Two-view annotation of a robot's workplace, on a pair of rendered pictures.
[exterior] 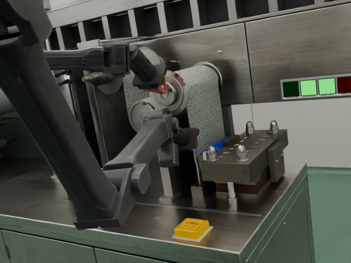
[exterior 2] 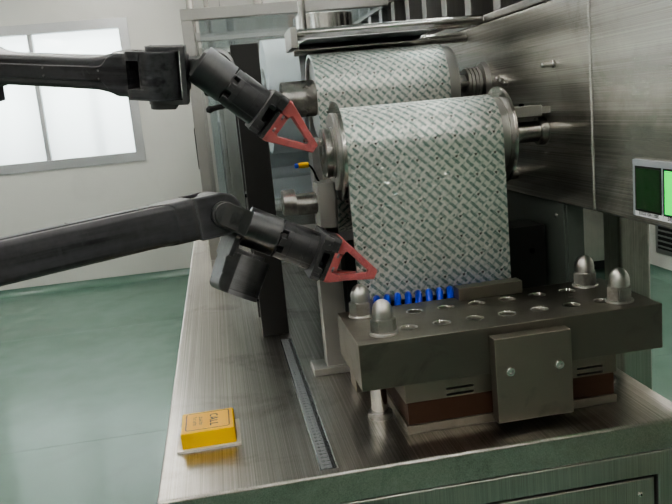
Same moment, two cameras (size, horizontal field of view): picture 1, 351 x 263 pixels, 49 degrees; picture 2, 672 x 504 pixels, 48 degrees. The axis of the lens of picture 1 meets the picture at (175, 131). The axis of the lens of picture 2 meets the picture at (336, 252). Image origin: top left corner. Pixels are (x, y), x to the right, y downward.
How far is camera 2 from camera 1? 0.97 m
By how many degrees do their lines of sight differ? 47
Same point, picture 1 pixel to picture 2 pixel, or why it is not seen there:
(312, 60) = not seen: outside the picture
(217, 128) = (473, 251)
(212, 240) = (191, 462)
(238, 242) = (197, 487)
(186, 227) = (192, 421)
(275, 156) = (504, 356)
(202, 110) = (411, 201)
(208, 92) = (449, 161)
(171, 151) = (223, 267)
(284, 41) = (646, 46)
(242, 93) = (579, 179)
